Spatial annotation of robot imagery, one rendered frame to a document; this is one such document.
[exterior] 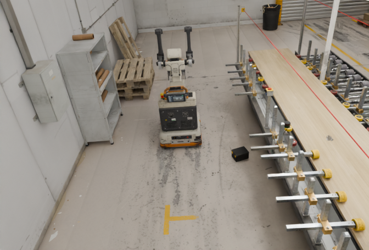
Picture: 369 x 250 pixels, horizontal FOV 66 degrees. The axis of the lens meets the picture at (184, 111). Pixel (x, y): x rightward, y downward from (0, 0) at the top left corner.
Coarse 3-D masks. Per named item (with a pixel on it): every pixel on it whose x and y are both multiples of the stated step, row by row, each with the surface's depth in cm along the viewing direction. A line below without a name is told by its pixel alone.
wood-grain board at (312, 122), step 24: (288, 48) 505; (264, 72) 429; (288, 72) 423; (288, 96) 362; (312, 96) 357; (288, 120) 317; (312, 120) 313; (336, 120) 310; (312, 144) 279; (336, 144) 277; (360, 144) 274; (336, 168) 249; (360, 168) 247; (360, 192) 225; (360, 216) 207; (360, 240) 191
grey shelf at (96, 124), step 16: (64, 48) 393; (80, 48) 387; (96, 48) 464; (64, 64) 384; (80, 64) 384; (96, 64) 414; (80, 80) 397; (96, 80) 398; (112, 80) 494; (80, 96) 410; (96, 96) 410; (112, 96) 486; (80, 112) 424; (96, 112) 424; (112, 112) 515; (80, 128) 439; (96, 128) 439; (112, 128) 471; (112, 144) 455
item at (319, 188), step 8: (256, 80) 464; (264, 96) 421; (272, 96) 379; (272, 104) 380; (272, 112) 383; (280, 112) 349; (280, 120) 351; (296, 152) 303; (304, 160) 281; (304, 168) 282; (312, 168) 262; (312, 176) 263; (320, 184) 248; (320, 192) 249; (320, 200) 250; (336, 208) 222; (328, 216) 236; (336, 216) 223; (336, 232) 225; (352, 240) 201; (352, 248) 202
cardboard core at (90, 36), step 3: (72, 36) 418; (75, 36) 417; (78, 36) 417; (81, 36) 417; (84, 36) 417; (87, 36) 417; (90, 36) 417; (93, 36) 423; (72, 39) 418; (75, 39) 419; (78, 39) 419; (81, 39) 419; (84, 39) 419; (87, 39) 420; (90, 39) 421
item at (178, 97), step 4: (188, 92) 390; (164, 96) 392; (168, 96) 384; (172, 96) 385; (176, 96) 385; (180, 96) 385; (184, 96) 385; (168, 100) 392; (172, 100) 392; (176, 100) 392; (180, 100) 392; (184, 100) 393
